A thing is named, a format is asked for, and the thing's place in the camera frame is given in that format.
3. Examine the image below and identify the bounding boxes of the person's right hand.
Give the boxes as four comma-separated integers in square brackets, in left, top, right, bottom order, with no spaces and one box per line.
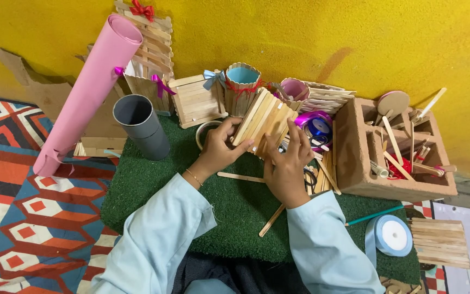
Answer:
[264,118,316,209]

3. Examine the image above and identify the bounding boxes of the person's left hand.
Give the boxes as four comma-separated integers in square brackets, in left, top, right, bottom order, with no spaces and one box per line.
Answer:
[189,117,256,184]

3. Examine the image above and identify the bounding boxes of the unfinished wooden stick holder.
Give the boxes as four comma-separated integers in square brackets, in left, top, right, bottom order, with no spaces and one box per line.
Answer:
[231,87,299,159]

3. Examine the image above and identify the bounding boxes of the loose wooden craft stick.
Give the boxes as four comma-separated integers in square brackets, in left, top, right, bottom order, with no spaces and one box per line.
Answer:
[258,203,287,238]
[217,171,266,183]

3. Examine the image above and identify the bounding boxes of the pile of wooden sticks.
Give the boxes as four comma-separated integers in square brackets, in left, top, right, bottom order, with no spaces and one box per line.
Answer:
[305,120,342,196]

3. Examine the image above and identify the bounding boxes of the flat wooden stick box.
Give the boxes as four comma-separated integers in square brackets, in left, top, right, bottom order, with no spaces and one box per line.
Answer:
[168,69,228,130]

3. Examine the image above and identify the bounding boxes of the shiny purple ribbon spool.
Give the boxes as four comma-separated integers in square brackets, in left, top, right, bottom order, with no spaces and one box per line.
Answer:
[294,110,334,148]

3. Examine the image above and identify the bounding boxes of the hollow clay brick with sticks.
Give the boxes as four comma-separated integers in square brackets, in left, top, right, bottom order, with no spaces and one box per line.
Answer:
[335,87,459,203]

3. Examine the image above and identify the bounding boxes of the red ribbon band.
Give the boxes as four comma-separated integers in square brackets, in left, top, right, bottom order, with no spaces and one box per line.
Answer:
[224,78,267,99]

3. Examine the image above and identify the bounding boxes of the green artificial grass mat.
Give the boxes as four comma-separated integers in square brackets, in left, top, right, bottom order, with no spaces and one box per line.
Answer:
[100,114,422,285]

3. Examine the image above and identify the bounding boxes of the light blue ribbon bow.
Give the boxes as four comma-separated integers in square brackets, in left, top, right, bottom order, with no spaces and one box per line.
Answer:
[202,69,227,91]

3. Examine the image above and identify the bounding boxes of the grey cardboard tube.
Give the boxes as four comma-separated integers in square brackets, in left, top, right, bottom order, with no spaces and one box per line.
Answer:
[113,94,171,161]

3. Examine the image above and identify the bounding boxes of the round stick holder blue inside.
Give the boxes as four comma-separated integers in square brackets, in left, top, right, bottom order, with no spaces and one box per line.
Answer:
[223,62,263,119]

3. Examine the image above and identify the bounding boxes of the round stick holder pink inside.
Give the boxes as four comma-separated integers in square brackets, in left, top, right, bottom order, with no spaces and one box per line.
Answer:
[277,77,311,112]

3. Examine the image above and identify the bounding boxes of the slatted wooden stick tray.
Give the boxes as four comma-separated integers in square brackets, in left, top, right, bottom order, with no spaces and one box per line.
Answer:
[299,81,357,116]

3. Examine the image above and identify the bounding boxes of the purple ribbon bow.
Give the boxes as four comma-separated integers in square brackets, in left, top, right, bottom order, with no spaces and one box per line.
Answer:
[150,74,177,99]

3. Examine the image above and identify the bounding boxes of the green pencil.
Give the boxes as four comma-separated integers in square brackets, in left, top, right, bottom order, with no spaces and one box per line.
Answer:
[344,204,405,227]

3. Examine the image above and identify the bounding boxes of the person's dark lap clothing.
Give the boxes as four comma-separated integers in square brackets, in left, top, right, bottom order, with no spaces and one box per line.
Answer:
[171,250,311,294]

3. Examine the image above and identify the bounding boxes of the red ribbon bundle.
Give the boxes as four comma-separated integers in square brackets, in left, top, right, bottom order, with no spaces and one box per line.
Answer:
[386,154,413,180]

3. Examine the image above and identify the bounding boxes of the tall wooden stick basket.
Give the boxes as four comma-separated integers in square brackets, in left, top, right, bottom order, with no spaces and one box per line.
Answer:
[114,0,175,117]

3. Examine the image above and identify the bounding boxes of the light blue ribbon spool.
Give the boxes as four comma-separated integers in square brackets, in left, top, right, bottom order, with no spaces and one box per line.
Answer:
[364,214,414,269]

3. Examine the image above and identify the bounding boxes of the round cardboard disc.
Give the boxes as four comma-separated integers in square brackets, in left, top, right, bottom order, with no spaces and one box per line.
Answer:
[376,90,410,120]

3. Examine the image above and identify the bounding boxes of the pink rolled paper sheet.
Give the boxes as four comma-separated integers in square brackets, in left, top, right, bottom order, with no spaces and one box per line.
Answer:
[33,14,144,178]

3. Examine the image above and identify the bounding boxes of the red ribbon bow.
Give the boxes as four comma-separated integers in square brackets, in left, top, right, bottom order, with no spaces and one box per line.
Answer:
[129,0,156,23]

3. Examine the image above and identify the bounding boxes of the flat wooden stick panel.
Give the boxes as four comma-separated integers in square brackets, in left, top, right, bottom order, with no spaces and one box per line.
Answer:
[407,217,470,270]

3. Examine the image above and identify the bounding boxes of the torn brown cardboard sheet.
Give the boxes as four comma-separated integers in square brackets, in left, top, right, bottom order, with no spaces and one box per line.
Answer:
[0,47,128,158]

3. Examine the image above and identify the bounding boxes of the red white checked mat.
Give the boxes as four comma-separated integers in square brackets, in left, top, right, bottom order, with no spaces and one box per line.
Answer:
[401,199,450,294]

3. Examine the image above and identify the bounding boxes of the patterned orange blue rug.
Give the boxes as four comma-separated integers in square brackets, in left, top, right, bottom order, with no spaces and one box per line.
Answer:
[0,93,120,294]

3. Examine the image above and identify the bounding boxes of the black handled scissors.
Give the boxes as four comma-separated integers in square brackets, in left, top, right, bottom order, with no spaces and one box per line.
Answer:
[303,167,318,195]

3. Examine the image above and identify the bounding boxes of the thin gold bracelet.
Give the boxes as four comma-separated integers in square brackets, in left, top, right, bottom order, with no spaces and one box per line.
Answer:
[185,168,204,188]

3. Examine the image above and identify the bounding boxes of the small wooden stick frame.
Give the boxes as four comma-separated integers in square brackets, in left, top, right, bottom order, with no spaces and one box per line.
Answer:
[73,136,128,158]

